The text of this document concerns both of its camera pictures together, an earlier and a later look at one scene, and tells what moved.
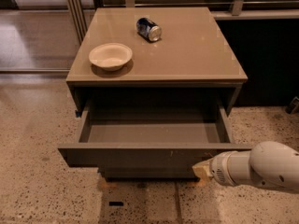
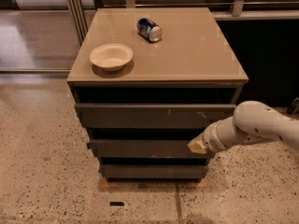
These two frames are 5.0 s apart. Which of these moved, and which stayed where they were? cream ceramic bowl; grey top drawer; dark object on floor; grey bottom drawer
Moved: grey top drawer
Stayed: cream ceramic bowl; grey bottom drawer; dark object on floor
